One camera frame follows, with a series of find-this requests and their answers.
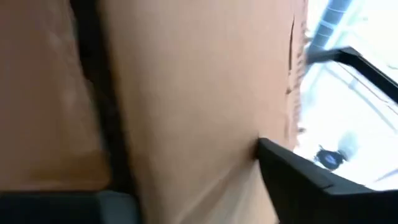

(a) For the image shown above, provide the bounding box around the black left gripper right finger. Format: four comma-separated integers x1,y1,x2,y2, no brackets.
256,137,398,224

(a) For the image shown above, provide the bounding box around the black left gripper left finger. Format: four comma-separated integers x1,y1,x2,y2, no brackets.
0,190,141,224

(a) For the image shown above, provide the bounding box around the brown cardboard shipping box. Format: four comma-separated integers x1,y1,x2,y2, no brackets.
0,0,309,224

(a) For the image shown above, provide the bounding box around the black ceiling cable reel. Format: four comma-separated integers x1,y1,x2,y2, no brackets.
313,145,348,172

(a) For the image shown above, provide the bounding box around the black slanted frame strut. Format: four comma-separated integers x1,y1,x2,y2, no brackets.
305,46,398,105

